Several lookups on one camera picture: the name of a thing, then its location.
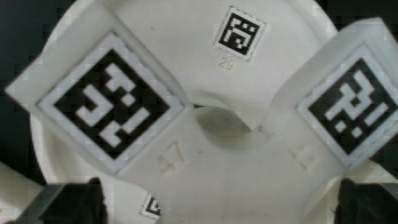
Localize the white cross-shaped table base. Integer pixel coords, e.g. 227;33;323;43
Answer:
5;0;398;224

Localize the white front fence rail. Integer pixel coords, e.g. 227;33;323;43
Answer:
0;162;43;224

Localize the white round table top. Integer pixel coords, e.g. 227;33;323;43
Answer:
28;0;398;224

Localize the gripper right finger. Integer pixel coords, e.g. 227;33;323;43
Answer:
334;179;398;224

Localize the white cylindrical table leg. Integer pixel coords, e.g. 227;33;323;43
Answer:
194;105;252;149

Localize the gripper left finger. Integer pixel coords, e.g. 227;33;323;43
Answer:
14;177;108;224

